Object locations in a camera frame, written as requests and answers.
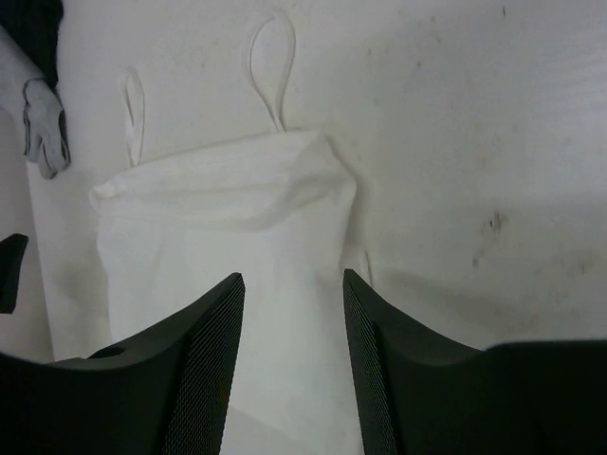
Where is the folded black tank top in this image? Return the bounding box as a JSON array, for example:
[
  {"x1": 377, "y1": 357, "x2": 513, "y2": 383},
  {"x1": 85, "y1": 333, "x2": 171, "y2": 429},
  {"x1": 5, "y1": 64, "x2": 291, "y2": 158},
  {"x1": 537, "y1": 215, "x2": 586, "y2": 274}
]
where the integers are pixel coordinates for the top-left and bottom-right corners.
[{"x1": 1, "y1": 0, "x2": 64, "y2": 89}]

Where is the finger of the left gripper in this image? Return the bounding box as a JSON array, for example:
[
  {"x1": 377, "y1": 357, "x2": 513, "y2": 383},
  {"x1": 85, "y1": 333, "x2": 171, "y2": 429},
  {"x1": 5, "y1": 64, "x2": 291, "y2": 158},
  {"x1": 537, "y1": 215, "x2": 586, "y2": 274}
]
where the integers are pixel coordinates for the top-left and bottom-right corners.
[{"x1": 0, "y1": 233, "x2": 28, "y2": 314}]

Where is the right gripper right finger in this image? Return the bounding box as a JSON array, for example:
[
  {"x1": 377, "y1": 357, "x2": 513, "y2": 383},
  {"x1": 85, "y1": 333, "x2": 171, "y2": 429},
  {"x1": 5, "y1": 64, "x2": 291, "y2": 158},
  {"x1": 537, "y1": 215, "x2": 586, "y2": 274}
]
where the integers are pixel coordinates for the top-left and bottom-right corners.
[{"x1": 342, "y1": 269, "x2": 606, "y2": 454}]

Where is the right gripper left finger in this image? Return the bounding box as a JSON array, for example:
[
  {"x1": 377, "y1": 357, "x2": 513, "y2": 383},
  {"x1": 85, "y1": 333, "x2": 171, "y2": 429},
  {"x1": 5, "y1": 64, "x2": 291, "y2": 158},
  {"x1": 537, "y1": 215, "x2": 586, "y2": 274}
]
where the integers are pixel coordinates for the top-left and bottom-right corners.
[{"x1": 1, "y1": 273, "x2": 245, "y2": 454}]

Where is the folded grey tank top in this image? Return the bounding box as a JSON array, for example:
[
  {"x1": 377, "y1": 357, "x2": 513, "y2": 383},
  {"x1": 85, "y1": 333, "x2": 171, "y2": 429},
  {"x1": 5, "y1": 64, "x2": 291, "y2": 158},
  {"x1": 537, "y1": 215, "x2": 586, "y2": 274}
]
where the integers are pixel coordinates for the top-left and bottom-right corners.
[{"x1": 23, "y1": 79, "x2": 71, "y2": 180}]

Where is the white tank top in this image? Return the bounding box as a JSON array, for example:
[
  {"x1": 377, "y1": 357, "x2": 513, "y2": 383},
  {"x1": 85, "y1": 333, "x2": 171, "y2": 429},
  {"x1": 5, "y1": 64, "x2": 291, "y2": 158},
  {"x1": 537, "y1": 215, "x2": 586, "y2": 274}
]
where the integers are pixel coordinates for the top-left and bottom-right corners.
[{"x1": 90, "y1": 10, "x2": 366, "y2": 454}]

